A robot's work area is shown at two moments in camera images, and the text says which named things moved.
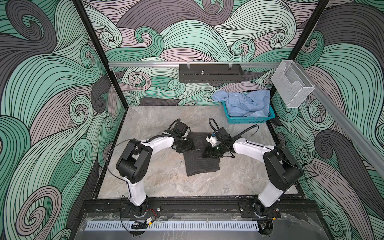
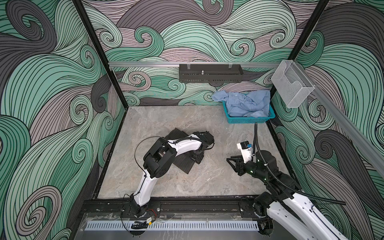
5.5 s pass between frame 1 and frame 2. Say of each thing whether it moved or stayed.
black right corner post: stayed
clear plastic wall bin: stayed
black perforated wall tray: stayed
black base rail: stayed
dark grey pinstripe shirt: moved
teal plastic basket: stayed
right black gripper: moved
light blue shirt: stayed
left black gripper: moved
